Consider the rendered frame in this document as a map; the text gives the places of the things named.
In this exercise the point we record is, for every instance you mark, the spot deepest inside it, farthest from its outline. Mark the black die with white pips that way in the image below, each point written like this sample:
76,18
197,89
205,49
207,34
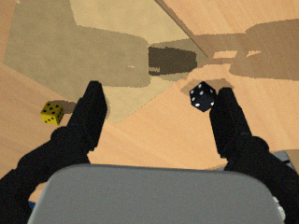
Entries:
203,96

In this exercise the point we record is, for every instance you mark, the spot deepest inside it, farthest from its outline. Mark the tan square mat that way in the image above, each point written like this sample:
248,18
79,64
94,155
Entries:
133,47

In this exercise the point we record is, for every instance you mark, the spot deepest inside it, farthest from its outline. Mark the yellow die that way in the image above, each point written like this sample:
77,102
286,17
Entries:
52,113

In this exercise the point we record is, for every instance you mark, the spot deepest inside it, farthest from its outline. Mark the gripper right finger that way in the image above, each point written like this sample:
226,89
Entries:
249,155

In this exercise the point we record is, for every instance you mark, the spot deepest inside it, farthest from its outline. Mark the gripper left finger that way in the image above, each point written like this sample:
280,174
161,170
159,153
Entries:
64,148

